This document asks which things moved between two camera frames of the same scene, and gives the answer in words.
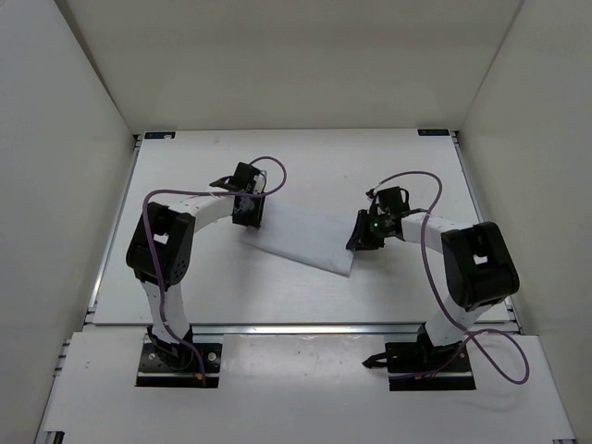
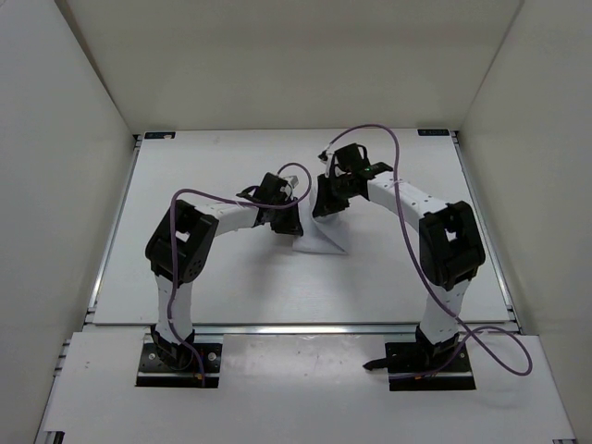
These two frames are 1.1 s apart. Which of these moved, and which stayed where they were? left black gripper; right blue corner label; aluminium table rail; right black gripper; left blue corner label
Moved: right black gripper; left black gripper
Stayed: left blue corner label; right blue corner label; aluminium table rail
